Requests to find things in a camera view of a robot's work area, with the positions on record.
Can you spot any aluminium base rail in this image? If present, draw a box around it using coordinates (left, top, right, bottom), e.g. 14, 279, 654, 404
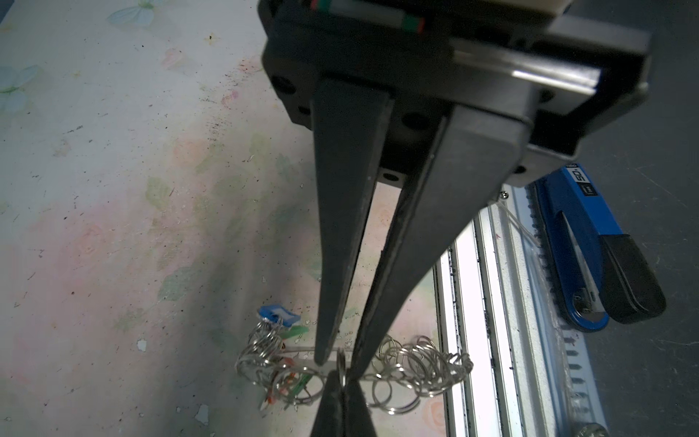
434, 186, 608, 436

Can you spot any red key tag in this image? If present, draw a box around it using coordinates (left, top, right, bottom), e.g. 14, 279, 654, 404
258, 357, 300, 412

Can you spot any green key tag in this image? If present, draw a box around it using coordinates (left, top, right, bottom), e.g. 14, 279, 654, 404
286, 373, 314, 406
280, 326, 309, 340

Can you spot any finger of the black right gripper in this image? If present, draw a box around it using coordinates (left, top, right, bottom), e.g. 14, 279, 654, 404
311, 78, 393, 366

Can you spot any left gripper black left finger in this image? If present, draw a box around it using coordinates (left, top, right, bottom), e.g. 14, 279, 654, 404
311, 371, 344, 437

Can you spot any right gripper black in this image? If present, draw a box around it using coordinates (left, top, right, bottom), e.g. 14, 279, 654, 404
258, 1, 652, 379

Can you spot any blue key tag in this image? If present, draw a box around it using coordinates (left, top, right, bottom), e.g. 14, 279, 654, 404
258, 304, 300, 328

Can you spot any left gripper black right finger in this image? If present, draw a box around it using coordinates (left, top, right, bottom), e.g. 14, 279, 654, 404
343, 380, 377, 437

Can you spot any blue black device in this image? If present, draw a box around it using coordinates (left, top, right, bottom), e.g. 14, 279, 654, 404
527, 164, 666, 332

